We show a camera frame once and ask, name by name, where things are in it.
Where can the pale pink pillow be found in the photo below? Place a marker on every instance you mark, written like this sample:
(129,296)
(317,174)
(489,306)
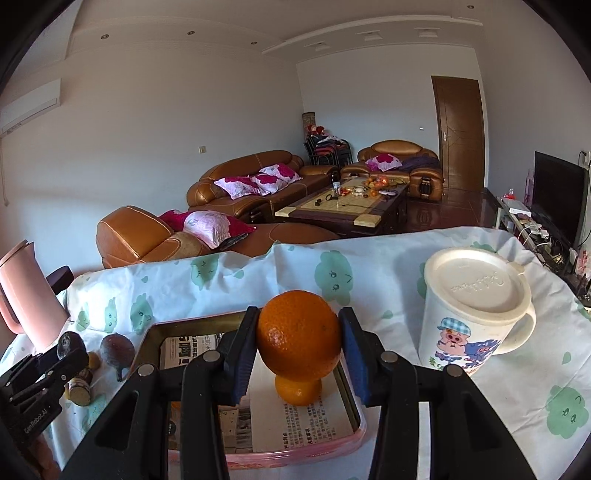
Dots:
(207,228)

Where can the brown leather armchair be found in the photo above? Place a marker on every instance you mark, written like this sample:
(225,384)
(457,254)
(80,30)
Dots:
(134,230)

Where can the plate of oranges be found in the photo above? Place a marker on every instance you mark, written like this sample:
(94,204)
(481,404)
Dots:
(376,183)

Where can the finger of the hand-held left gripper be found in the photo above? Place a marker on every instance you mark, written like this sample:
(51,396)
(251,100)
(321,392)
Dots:
(64,348)
(69,374)

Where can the brown wooden door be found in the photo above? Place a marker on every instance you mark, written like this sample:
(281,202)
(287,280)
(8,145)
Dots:
(457,134)

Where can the purple passion fruit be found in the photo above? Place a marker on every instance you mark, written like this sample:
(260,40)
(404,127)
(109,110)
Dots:
(117,350)

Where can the black television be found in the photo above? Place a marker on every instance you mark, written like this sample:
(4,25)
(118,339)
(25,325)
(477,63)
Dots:
(556,194)

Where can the small tan kiwi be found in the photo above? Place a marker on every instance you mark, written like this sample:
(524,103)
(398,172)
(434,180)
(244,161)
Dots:
(94,361)

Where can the stacked black chairs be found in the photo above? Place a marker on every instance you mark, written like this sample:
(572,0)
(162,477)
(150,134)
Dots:
(328,150)

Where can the long brown leather sofa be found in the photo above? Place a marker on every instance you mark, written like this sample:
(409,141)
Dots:
(258,161)

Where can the dark wooden coffee table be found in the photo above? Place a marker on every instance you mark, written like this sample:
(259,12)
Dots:
(341,207)

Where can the television stand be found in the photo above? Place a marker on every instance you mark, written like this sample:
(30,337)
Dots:
(531,230)

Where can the white tablecloth with green print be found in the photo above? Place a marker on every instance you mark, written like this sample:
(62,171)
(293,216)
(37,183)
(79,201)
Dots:
(392,286)

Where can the pink kettle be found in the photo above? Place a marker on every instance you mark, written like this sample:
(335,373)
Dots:
(27,300)

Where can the pink floral pillow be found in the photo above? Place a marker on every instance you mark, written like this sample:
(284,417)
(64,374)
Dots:
(281,171)
(383,161)
(270,182)
(238,187)

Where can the printed paper sheet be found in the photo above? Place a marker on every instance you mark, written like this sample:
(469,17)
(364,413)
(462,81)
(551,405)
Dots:
(304,427)

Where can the brown leather loveseat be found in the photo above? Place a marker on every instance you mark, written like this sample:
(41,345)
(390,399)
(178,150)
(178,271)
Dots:
(397,147)

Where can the white air conditioner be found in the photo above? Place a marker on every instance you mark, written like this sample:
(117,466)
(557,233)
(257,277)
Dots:
(30,106)

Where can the tall woven vase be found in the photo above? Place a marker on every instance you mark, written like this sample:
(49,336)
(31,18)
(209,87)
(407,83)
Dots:
(308,122)

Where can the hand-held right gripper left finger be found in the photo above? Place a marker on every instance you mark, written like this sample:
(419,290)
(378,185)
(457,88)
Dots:
(242,364)

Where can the purple blanket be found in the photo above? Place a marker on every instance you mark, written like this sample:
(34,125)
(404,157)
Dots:
(420,163)

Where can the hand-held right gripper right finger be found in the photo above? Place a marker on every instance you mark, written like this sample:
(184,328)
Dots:
(353,364)

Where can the large orange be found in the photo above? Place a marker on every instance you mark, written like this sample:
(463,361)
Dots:
(298,337)

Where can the pink tin box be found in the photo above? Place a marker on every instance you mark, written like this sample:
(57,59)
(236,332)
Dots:
(300,457)

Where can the white cartoon cup with lid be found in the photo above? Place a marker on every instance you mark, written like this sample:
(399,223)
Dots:
(466,314)

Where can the brown fruit with cut face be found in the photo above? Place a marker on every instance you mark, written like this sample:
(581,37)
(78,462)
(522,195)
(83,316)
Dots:
(79,393)

